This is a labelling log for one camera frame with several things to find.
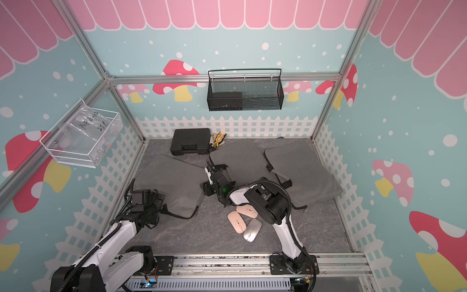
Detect grey laptop bag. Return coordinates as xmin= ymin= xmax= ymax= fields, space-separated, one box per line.
xmin=134 ymin=155 xmax=207 ymax=219
xmin=209 ymin=139 xmax=293 ymax=192
xmin=263 ymin=141 xmax=342 ymax=209

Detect pink mouse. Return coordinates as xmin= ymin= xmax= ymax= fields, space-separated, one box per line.
xmin=227 ymin=211 xmax=246 ymax=234
xmin=236 ymin=204 xmax=258 ymax=219

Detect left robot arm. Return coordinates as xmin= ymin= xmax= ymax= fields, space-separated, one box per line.
xmin=50 ymin=187 xmax=165 ymax=292

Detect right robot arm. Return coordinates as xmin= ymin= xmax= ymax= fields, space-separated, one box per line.
xmin=204 ymin=159 xmax=319 ymax=276

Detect silver mouse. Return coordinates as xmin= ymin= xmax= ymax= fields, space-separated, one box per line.
xmin=243 ymin=219 xmax=262 ymax=242

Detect clear plastic bag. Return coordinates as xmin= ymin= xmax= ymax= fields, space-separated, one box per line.
xmin=51 ymin=104 xmax=124 ymax=163

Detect yellow black pliers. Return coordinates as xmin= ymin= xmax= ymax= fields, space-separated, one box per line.
xmin=210 ymin=132 xmax=226 ymax=150

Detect black plastic tool case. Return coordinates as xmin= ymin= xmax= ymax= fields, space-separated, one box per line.
xmin=170 ymin=128 xmax=211 ymax=156

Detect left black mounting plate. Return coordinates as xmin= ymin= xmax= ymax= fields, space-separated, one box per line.
xmin=144 ymin=255 xmax=175 ymax=277

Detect black mounting plate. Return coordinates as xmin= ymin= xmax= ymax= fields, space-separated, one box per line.
xmin=144 ymin=255 xmax=175 ymax=277
xmin=269 ymin=253 xmax=320 ymax=275

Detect black box in basket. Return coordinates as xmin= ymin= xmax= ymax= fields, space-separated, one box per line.
xmin=207 ymin=92 xmax=243 ymax=111

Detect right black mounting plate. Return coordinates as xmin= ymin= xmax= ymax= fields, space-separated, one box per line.
xmin=269 ymin=253 xmax=320 ymax=275

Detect black wire mesh basket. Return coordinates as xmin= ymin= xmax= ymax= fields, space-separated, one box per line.
xmin=207 ymin=68 xmax=285 ymax=111

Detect white wire basket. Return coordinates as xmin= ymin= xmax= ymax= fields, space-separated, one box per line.
xmin=40 ymin=101 xmax=124 ymax=169

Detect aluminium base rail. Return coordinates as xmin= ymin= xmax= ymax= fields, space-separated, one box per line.
xmin=69 ymin=252 xmax=373 ymax=282

